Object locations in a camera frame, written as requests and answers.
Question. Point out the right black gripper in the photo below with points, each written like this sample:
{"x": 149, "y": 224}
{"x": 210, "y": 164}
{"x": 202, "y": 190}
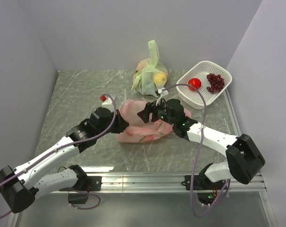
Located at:
{"x": 149, "y": 108}

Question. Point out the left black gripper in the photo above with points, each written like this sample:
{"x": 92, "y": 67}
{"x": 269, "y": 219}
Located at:
{"x": 122, "y": 124}

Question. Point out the pink plastic bag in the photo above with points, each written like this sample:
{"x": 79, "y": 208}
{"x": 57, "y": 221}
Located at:
{"x": 138, "y": 131}

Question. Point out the red apple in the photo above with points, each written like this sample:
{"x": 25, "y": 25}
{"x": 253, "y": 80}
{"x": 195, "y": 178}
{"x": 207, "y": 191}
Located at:
{"x": 194, "y": 83}

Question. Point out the dark red grape bunch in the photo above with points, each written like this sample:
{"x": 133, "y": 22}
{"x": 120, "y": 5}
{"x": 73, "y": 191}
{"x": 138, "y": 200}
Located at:
{"x": 217, "y": 83}

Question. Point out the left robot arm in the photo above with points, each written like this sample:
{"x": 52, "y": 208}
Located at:
{"x": 22, "y": 185}

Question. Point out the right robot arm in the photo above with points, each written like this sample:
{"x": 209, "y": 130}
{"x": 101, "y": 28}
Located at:
{"x": 243, "y": 158}

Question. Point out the yellow fruit in green bag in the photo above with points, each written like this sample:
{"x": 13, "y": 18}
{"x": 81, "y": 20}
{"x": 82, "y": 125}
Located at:
{"x": 159, "y": 79}

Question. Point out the green plastic bag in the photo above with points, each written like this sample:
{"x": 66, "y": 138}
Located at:
{"x": 142, "y": 82}

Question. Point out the orange fruit in green bag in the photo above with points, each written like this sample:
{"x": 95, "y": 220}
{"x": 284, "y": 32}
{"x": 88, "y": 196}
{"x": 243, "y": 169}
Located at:
{"x": 142, "y": 64}

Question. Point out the white perforated plastic basket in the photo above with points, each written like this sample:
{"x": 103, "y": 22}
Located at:
{"x": 200, "y": 71}

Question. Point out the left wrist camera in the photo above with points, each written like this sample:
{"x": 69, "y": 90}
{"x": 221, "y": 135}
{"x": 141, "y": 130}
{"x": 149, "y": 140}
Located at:
{"x": 105, "y": 100}

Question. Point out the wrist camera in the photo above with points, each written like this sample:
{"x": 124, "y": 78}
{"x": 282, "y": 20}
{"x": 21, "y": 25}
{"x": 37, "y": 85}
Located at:
{"x": 105, "y": 100}
{"x": 162, "y": 93}

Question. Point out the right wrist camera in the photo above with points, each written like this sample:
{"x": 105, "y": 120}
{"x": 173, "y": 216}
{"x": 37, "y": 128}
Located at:
{"x": 162, "y": 93}

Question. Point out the aluminium front rail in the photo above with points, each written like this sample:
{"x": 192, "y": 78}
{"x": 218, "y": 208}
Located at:
{"x": 150, "y": 182}

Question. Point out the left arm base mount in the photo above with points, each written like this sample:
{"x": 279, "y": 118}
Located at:
{"x": 83, "y": 188}

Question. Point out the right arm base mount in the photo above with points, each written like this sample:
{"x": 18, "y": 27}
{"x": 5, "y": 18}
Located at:
{"x": 206, "y": 192}

